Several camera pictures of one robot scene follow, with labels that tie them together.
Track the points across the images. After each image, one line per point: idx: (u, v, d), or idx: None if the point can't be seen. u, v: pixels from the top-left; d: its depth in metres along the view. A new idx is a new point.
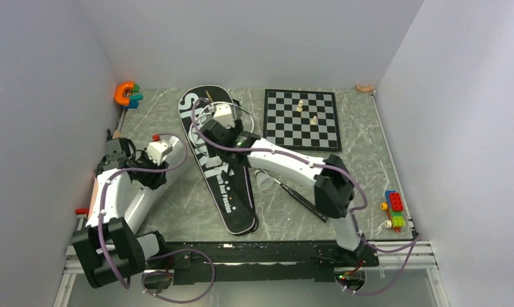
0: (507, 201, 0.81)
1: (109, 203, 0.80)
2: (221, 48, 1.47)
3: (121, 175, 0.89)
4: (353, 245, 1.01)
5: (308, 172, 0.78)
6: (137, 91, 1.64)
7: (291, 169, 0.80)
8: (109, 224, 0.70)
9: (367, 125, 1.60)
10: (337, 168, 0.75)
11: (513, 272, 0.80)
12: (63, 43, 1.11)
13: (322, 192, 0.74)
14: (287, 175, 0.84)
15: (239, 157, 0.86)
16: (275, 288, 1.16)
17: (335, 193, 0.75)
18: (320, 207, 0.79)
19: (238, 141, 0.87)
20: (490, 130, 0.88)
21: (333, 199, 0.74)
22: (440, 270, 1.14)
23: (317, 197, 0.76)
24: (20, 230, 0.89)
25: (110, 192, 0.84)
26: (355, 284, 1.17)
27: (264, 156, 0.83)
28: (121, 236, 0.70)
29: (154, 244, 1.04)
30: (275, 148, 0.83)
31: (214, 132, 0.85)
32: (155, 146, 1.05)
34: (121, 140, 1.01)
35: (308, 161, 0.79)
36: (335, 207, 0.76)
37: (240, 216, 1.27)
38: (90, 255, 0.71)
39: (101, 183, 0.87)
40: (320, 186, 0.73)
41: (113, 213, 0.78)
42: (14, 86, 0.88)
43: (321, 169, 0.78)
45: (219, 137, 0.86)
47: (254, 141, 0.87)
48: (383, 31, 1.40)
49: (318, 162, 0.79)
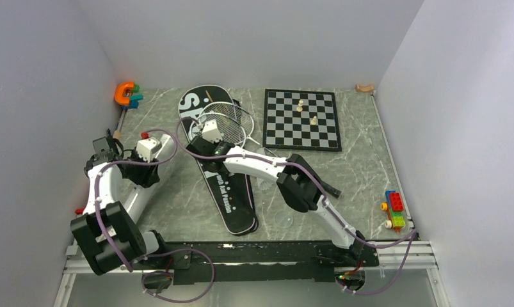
0: (508, 201, 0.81)
1: (104, 191, 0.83)
2: (221, 48, 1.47)
3: (111, 167, 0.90)
4: (349, 241, 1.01)
5: (273, 171, 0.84)
6: (137, 91, 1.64)
7: (257, 169, 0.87)
8: (106, 208, 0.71)
9: (367, 125, 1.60)
10: (296, 165, 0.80)
11: (513, 273, 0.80)
12: (62, 43, 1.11)
13: (284, 188, 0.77)
14: (259, 176, 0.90)
15: (218, 164, 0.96)
16: (274, 288, 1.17)
17: (297, 188, 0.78)
18: (287, 203, 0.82)
19: (216, 149, 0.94)
20: (489, 130, 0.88)
21: (297, 193, 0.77)
22: (440, 270, 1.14)
23: (281, 194, 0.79)
24: (20, 230, 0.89)
25: (104, 181, 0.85)
26: (355, 284, 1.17)
27: (236, 160, 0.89)
28: (121, 219, 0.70)
29: (154, 243, 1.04)
30: (246, 152, 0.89)
31: (196, 144, 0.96)
32: (144, 144, 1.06)
34: (108, 137, 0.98)
35: (271, 161, 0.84)
36: (299, 201, 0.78)
37: (240, 216, 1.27)
38: (91, 241, 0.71)
39: (92, 175, 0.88)
40: (281, 182, 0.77)
41: (109, 199, 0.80)
42: (13, 86, 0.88)
43: (283, 166, 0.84)
45: (200, 148, 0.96)
47: (230, 147, 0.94)
48: (383, 31, 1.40)
49: (280, 161, 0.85)
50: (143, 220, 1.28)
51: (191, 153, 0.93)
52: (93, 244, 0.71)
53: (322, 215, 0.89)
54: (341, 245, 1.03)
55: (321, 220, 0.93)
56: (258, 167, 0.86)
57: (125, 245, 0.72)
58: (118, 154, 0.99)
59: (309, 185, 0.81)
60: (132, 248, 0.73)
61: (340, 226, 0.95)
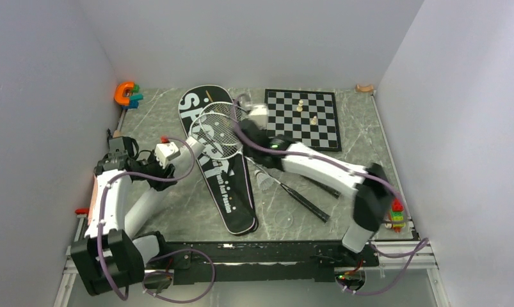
0: (507, 201, 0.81)
1: (109, 212, 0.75)
2: (221, 48, 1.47)
3: (121, 178, 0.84)
4: (358, 248, 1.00)
5: (347, 180, 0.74)
6: (137, 91, 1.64)
7: (327, 176, 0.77)
8: (109, 236, 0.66)
9: (367, 125, 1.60)
10: (376, 180, 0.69)
11: (513, 272, 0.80)
12: (62, 44, 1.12)
13: (362, 203, 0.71)
14: (326, 182, 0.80)
15: (273, 160, 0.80)
16: (274, 288, 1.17)
17: (376, 204, 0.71)
18: (360, 219, 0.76)
19: (273, 142, 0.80)
20: (489, 130, 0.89)
21: (374, 211, 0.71)
22: (440, 270, 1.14)
23: (358, 208, 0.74)
24: (20, 230, 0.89)
25: (110, 197, 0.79)
26: (355, 284, 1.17)
27: (299, 160, 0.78)
28: (122, 250, 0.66)
29: (154, 245, 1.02)
30: (312, 153, 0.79)
31: (253, 132, 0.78)
32: (162, 149, 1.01)
34: (124, 138, 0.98)
35: (347, 168, 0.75)
36: (374, 219, 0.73)
37: (240, 216, 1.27)
38: (89, 265, 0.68)
39: (101, 184, 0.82)
40: (360, 196, 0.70)
41: (113, 223, 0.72)
42: (14, 86, 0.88)
43: (361, 177, 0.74)
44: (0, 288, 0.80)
45: (256, 137, 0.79)
47: (290, 144, 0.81)
48: (383, 31, 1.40)
49: (358, 171, 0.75)
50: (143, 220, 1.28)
51: (250, 144, 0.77)
52: (90, 268, 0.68)
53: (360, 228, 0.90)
54: (353, 249, 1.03)
55: (355, 232, 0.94)
56: (329, 173, 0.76)
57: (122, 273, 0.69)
58: (132, 158, 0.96)
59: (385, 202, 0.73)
60: (128, 275, 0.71)
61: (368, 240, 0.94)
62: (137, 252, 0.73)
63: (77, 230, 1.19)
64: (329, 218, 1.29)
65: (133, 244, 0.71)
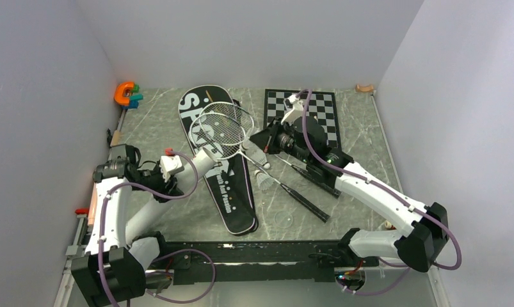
0: (507, 201, 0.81)
1: (109, 226, 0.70)
2: (221, 48, 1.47)
3: (123, 187, 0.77)
4: (361, 254, 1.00)
5: (404, 215, 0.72)
6: (137, 91, 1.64)
7: (383, 206, 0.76)
8: (109, 253, 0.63)
9: (367, 125, 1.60)
10: (440, 224, 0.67)
11: (512, 272, 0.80)
12: (62, 44, 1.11)
13: (418, 244, 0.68)
14: (376, 208, 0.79)
15: (324, 174, 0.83)
16: (274, 288, 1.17)
17: (431, 247, 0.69)
18: (406, 256, 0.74)
19: (328, 157, 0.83)
20: (489, 130, 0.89)
21: (427, 254, 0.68)
22: (440, 270, 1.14)
23: (408, 246, 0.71)
24: (21, 231, 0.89)
25: (110, 209, 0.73)
26: (355, 284, 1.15)
27: (356, 183, 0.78)
28: (123, 266, 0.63)
29: (155, 247, 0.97)
30: (370, 177, 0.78)
31: (317, 139, 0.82)
32: (165, 162, 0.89)
34: (127, 145, 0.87)
35: (408, 203, 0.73)
36: (424, 261, 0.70)
37: (240, 215, 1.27)
38: (89, 283, 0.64)
39: (100, 194, 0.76)
40: (419, 236, 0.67)
41: (114, 240, 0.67)
42: (13, 86, 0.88)
43: (421, 217, 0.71)
44: (0, 288, 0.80)
45: (317, 145, 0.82)
47: (346, 162, 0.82)
48: (383, 31, 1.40)
49: (419, 208, 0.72)
50: None
51: (310, 146, 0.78)
52: (90, 284, 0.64)
53: (383, 244, 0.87)
54: (354, 249, 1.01)
55: (375, 247, 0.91)
56: (387, 203, 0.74)
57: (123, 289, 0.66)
58: (134, 165, 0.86)
59: (438, 244, 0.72)
60: (128, 290, 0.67)
61: (381, 254, 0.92)
62: (139, 267, 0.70)
63: (77, 230, 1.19)
64: (329, 218, 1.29)
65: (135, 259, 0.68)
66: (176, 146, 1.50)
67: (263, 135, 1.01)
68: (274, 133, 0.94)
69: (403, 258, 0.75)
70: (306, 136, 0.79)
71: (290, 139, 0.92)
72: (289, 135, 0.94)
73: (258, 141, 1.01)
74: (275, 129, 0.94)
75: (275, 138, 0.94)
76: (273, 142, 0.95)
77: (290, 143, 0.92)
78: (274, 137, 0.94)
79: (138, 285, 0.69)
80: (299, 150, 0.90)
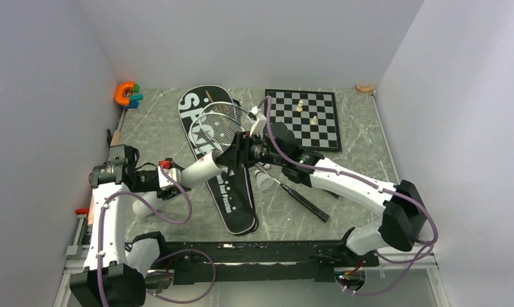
0: (507, 202, 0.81)
1: (108, 238, 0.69)
2: (221, 48, 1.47)
3: (121, 196, 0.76)
4: (361, 251, 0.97)
5: (376, 197, 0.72)
6: (137, 91, 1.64)
7: (354, 192, 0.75)
8: (109, 268, 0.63)
9: (367, 125, 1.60)
10: (409, 198, 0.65)
11: (512, 274, 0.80)
12: (62, 45, 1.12)
13: (392, 220, 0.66)
14: (352, 197, 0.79)
15: (301, 174, 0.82)
16: (274, 288, 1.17)
17: (406, 223, 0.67)
18: (389, 239, 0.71)
19: (301, 158, 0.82)
20: (489, 129, 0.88)
21: (405, 230, 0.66)
22: (440, 270, 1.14)
23: (385, 227, 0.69)
24: (20, 231, 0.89)
25: (108, 220, 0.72)
26: (355, 284, 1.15)
27: (327, 176, 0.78)
28: (123, 282, 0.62)
29: (155, 249, 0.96)
30: (340, 168, 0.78)
31: (289, 143, 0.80)
32: (160, 174, 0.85)
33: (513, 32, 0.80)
34: (125, 146, 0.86)
35: (376, 185, 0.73)
36: (406, 240, 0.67)
37: (240, 216, 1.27)
38: (88, 297, 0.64)
39: (98, 201, 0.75)
40: (390, 213, 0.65)
41: (113, 254, 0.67)
42: (14, 87, 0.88)
43: (391, 195, 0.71)
44: (1, 288, 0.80)
45: (289, 149, 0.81)
47: (318, 158, 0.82)
48: (383, 31, 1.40)
49: (388, 188, 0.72)
50: (144, 219, 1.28)
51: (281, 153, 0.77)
52: (89, 297, 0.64)
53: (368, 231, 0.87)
54: (354, 250, 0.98)
55: (366, 239, 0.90)
56: (358, 189, 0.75)
57: (123, 302, 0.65)
58: (132, 168, 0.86)
59: (415, 219, 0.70)
60: (128, 303, 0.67)
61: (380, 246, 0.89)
62: (139, 278, 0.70)
63: (77, 230, 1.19)
64: (329, 218, 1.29)
65: (134, 270, 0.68)
66: (176, 146, 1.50)
67: (229, 154, 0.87)
68: (246, 146, 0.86)
69: (386, 240, 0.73)
70: (274, 143, 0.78)
71: (263, 148, 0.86)
72: (260, 144, 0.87)
73: (227, 161, 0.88)
74: (245, 142, 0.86)
75: (248, 151, 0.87)
76: (246, 157, 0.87)
77: (265, 153, 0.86)
78: (248, 151, 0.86)
79: (137, 297, 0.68)
80: (275, 156, 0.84)
